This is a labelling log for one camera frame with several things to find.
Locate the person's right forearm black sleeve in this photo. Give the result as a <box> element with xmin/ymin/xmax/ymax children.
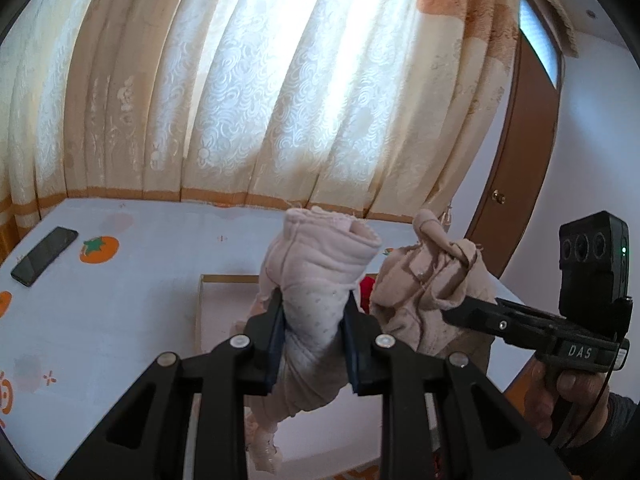
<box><xmin>555</xmin><ymin>393</ymin><xmax>640</xmax><ymax>480</ymax></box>

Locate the white persimmon print tablecloth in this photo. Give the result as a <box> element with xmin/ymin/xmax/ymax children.
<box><xmin>0</xmin><ymin>196</ymin><xmax>536</xmax><ymax>480</ymax></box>

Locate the person's right hand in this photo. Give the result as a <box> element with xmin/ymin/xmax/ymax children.
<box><xmin>524</xmin><ymin>358</ymin><xmax>610</xmax><ymax>448</ymax></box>

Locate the shallow cardboard tray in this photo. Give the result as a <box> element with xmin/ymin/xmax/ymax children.
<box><xmin>194</xmin><ymin>273</ymin><xmax>377</xmax><ymax>354</ymax></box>

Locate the pale pink dotted underwear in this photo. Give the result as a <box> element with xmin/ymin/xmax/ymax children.
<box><xmin>245</xmin><ymin>206</ymin><xmax>382</xmax><ymax>474</ymax></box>

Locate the beige underwear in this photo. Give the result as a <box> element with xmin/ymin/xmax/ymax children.
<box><xmin>370</xmin><ymin>209</ymin><xmax>496</xmax><ymax>372</ymax></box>

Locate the brown wooden door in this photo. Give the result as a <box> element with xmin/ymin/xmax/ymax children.
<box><xmin>466</xmin><ymin>0</ymin><xmax>564</xmax><ymax>278</ymax></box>

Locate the brass door knob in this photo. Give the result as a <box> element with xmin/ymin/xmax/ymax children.
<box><xmin>491</xmin><ymin>190</ymin><xmax>506</xmax><ymax>205</ymax></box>

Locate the black cable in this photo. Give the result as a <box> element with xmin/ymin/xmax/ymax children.
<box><xmin>554</xmin><ymin>339</ymin><xmax>633</xmax><ymax>449</ymax></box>

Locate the red underwear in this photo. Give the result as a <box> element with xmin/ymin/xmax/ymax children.
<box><xmin>359</xmin><ymin>274</ymin><xmax>375</xmax><ymax>313</ymax></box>

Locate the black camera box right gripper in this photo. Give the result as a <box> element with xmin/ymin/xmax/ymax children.
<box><xmin>559</xmin><ymin>210</ymin><xmax>629</xmax><ymax>325</ymax></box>

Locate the black smartphone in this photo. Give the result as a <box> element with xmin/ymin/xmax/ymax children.
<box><xmin>11</xmin><ymin>226</ymin><xmax>78</xmax><ymax>287</ymax></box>

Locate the cream orange patterned curtain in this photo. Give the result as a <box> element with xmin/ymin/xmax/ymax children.
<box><xmin>1</xmin><ymin>0</ymin><xmax>520</xmax><ymax>254</ymax></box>

